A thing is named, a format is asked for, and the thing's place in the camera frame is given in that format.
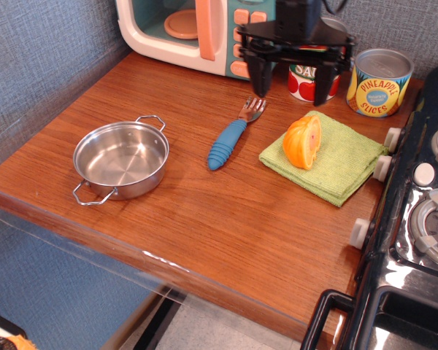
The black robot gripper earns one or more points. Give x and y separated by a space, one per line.
297 35

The orange plastic half orange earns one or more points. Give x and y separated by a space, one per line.
302 140

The green folded cloth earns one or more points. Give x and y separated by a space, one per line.
345 160

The tomato sauce can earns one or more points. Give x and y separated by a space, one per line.
301 78

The pineapple slices can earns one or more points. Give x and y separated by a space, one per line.
379 82

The teal toy microwave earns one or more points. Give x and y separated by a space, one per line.
200 35

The white stove knob upper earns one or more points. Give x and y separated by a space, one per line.
392 138

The white stove knob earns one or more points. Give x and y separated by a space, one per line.
359 233
392 138
381 168

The white stove knob middle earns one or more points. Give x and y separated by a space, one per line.
381 168

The white stove knob lower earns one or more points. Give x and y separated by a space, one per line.
359 233

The small steel pan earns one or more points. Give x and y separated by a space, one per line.
121 161

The black toy stove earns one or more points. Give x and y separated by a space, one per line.
396 301

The orange fuzzy object corner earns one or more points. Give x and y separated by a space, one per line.
16 342

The blue handled metal fork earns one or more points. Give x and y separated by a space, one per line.
224 145

